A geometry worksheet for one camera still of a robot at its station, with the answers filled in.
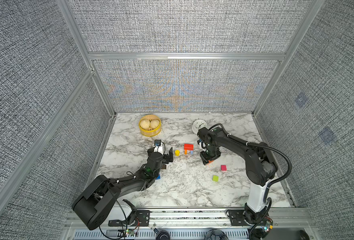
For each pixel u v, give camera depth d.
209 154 0.79
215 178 0.87
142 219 0.73
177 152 0.95
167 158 0.77
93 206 0.42
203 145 0.84
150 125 1.06
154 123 1.06
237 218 0.73
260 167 0.52
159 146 0.73
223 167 0.90
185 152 0.97
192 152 0.96
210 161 0.81
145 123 1.06
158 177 0.88
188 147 0.98
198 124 1.07
